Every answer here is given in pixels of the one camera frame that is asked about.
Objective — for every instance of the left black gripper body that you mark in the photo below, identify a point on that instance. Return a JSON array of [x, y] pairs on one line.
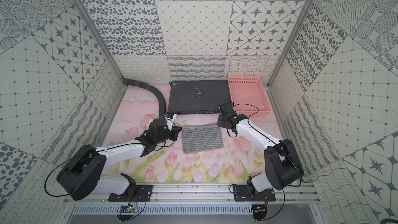
[[173, 130]]

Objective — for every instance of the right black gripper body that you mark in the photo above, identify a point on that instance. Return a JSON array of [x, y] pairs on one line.
[[222, 121]]

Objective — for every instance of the grey striped square dishcloth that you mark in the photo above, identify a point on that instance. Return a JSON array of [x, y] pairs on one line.
[[201, 138]]

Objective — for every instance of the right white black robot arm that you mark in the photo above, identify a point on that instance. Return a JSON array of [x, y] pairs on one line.
[[282, 163]]

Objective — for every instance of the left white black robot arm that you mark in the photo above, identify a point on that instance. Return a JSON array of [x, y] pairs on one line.
[[83, 175]]

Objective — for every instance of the pink plastic basket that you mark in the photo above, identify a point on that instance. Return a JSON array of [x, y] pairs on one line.
[[249, 96]]

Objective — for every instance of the black flat metal box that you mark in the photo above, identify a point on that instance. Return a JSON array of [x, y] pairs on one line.
[[198, 97]]

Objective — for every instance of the floral pink table mat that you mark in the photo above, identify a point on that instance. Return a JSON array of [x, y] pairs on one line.
[[203, 152]]

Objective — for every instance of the green circuit board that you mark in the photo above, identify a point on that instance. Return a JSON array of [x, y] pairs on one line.
[[130, 209]]

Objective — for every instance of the right small black controller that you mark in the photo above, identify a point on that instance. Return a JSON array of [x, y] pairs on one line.
[[259, 212]]

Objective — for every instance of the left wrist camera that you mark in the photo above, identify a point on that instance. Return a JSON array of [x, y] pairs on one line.
[[171, 118]]

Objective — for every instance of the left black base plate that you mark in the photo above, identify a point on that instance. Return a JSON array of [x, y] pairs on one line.
[[134, 192]]

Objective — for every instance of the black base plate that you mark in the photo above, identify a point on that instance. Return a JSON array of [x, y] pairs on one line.
[[134, 192], [253, 193]]

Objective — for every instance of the aluminium rail frame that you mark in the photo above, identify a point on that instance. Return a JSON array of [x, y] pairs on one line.
[[222, 193]]

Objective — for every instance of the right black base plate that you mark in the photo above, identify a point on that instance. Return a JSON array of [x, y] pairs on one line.
[[253, 193]]

